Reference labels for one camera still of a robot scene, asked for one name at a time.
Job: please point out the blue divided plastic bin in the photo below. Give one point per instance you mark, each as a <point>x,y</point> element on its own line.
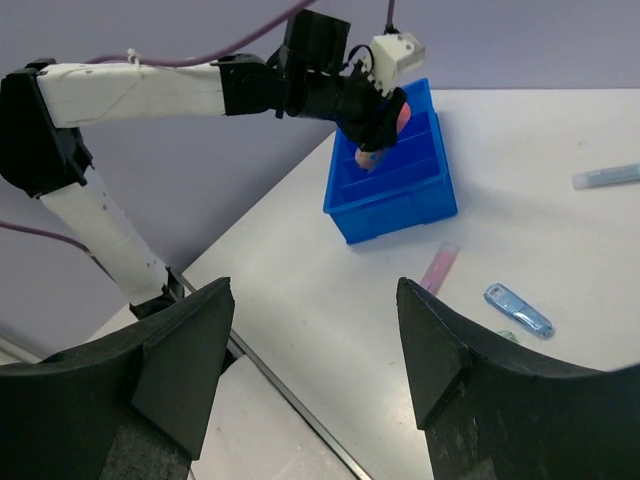
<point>412,185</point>

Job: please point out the purple highlighter pen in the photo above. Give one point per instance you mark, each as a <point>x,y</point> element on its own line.
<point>439,268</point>

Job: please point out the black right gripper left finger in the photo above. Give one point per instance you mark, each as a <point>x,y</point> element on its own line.
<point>134,404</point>

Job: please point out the blue-capped grey marker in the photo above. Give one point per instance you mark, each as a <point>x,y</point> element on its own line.
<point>606,177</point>

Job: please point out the green highlighter pen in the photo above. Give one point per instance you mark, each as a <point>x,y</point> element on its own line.
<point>508,335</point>

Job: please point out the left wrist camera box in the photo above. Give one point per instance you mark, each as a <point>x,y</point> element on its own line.
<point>394,55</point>

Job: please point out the blue mini stapler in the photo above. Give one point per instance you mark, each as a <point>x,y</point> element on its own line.
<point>515,308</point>

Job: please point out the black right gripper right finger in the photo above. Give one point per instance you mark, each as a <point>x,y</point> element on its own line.
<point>492,409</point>

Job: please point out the aluminium table edge rail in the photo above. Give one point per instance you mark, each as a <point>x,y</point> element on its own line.
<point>259,429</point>

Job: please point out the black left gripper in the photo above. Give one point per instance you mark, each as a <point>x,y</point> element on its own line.
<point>352,103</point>

